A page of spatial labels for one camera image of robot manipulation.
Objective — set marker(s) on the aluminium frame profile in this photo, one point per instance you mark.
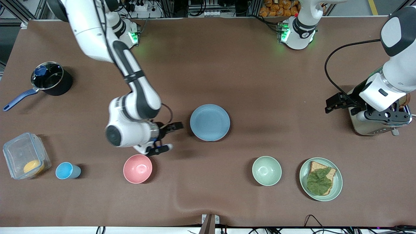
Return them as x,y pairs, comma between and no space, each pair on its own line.
19,11
404,5

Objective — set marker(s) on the brown table cloth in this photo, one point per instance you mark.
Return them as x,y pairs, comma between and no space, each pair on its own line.
260,65

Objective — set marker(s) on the green plate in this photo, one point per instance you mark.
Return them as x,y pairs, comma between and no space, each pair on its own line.
338,185

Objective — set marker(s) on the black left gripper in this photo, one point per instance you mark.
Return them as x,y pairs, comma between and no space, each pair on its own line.
351,101

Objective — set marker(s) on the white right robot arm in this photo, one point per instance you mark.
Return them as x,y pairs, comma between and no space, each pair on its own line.
97,32

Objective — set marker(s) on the glass lid blue knob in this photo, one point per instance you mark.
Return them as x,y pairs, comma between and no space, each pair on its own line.
52,73

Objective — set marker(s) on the orange snack packs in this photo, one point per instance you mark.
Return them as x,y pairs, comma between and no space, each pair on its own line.
276,9

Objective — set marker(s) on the green lettuce leaf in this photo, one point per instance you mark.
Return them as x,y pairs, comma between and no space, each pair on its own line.
318,182

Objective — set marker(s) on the silver toaster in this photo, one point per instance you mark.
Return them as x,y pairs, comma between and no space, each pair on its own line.
367,128

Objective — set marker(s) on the white power strip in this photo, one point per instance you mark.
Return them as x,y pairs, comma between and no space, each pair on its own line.
207,13
139,6

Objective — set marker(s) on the green bowl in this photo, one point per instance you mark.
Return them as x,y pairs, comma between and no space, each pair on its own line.
266,171

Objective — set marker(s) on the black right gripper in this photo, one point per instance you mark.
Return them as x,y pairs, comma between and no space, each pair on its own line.
161,128

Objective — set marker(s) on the blue cup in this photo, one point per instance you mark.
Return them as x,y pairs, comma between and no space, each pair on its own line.
65,170

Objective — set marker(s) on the pink bowl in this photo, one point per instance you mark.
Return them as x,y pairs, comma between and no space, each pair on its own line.
137,169

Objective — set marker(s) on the bread slice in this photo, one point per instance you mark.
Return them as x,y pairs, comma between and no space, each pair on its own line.
314,166

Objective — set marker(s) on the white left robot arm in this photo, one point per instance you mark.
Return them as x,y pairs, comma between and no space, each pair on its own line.
399,68

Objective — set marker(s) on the clear plastic container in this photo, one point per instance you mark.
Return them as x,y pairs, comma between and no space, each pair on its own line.
19,149

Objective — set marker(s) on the yellow food piece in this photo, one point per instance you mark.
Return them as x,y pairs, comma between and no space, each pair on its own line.
33,167

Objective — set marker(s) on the blue plate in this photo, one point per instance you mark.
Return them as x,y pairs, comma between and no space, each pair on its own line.
210,122

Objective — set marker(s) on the brown toast slice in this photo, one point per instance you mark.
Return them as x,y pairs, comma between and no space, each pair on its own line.
406,100

